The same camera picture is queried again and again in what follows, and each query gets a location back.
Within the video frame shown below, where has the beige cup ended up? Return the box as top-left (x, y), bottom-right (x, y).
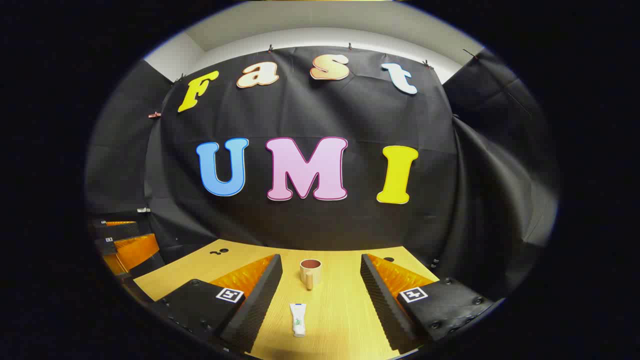
top-left (300, 259), bottom-right (322, 291)

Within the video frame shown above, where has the wooden desktop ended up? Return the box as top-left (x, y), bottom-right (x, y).
top-left (132, 239), bottom-right (441, 360)

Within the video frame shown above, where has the white toothpaste tube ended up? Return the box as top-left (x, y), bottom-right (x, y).
top-left (289, 302), bottom-right (307, 338)

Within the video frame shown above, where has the black backdrop cloth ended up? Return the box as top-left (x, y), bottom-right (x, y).
top-left (85, 46), bottom-right (558, 301)

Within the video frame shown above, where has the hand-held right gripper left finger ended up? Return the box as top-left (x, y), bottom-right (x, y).
top-left (150, 254), bottom-right (284, 354)

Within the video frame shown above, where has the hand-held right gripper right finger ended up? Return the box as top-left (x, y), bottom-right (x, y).
top-left (360, 253), bottom-right (501, 353)

